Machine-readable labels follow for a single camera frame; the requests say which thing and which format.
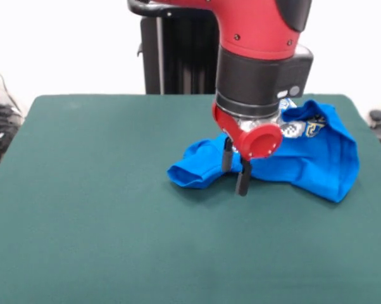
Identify dark green table cloth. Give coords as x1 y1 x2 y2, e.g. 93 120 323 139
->
0 93 381 304

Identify black cable tangle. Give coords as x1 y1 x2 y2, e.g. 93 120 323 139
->
0 58 25 167

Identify blue printed T-shirt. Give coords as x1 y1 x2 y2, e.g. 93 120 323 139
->
166 98 359 205

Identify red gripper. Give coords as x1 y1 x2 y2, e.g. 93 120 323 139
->
211 103 284 198

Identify black office chair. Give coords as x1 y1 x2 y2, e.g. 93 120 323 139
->
368 109 381 159

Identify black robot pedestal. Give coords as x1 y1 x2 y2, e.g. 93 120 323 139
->
127 0 223 95

